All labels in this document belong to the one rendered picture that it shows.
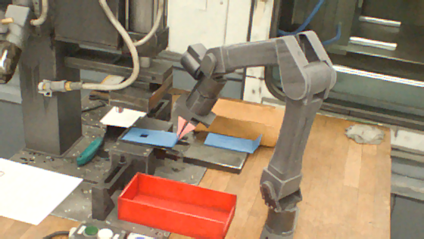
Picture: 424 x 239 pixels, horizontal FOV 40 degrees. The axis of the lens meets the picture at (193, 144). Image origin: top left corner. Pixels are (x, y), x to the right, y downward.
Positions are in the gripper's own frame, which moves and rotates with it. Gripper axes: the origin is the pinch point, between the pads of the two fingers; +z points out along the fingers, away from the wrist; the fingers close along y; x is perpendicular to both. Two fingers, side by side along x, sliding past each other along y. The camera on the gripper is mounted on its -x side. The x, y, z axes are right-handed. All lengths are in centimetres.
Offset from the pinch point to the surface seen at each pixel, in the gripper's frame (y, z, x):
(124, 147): 10.0, 8.0, 6.3
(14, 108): 68, 75, -67
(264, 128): -18.7, -2.7, -24.2
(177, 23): 24, 2, -65
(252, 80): -9, 2, -58
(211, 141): -8.0, 6.2, -16.4
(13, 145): 62, 93, -67
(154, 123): 7.8, 6.8, -9.0
